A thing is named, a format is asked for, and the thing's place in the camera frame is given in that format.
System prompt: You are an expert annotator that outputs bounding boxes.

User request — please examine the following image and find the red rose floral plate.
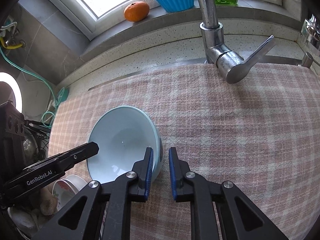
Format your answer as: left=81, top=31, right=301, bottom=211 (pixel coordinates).
left=52, top=174, right=87, bottom=211

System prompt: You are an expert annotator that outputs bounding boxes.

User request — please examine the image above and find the light blue ceramic bowl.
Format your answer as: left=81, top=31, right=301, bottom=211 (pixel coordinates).
left=87, top=106, right=163, bottom=183

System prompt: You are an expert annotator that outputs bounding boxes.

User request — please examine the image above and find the plaid pink cloth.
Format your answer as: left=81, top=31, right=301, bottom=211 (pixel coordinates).
left=48, top=64, right=319, bottom=239

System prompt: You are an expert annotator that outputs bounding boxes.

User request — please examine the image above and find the teal power strip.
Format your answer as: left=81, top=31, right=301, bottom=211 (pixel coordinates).
left=56, top=87, right=69, bottom=105

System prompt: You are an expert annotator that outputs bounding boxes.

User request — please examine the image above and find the chrome faucet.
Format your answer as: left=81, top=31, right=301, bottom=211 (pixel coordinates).
left=198, top=0, right=275, bottom=84

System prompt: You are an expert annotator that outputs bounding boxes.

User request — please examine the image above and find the orange fruit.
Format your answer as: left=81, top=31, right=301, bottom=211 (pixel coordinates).
left=124, top=1, right=150, bottom=22

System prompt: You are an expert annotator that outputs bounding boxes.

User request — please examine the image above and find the black cable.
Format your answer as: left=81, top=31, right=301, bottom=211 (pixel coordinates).
left=24, top=119, right=52, bottom=153

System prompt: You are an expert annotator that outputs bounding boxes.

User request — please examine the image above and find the teal cable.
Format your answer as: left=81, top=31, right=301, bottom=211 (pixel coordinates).
left=0, top=47, right=66, bottom=128

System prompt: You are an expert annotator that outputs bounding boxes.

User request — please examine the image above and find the white ring light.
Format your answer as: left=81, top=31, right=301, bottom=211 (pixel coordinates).
left=0, top=72, right=23, bottom=113

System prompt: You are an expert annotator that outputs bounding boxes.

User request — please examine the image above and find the yellow gas hose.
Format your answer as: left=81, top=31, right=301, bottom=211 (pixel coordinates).
left=0, top=36, right=26, bottom=51

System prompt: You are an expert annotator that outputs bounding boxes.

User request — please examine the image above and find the white window frame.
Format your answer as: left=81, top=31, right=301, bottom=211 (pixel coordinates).
left=35, top=0, right=283, bottom=41

